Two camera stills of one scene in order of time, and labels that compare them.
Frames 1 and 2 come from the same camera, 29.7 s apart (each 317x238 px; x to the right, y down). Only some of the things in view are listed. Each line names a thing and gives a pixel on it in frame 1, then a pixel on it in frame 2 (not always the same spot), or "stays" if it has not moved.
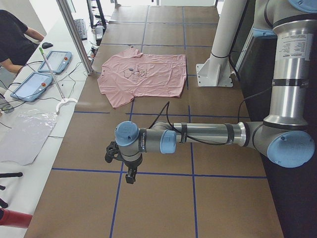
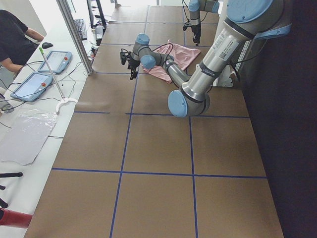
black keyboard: [80, 26] stays
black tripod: [3, 204] stays
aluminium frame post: [66, 13] stays
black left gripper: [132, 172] → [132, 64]
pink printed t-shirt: [128, 74] → [181, 54]
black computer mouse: [45, 45] stays
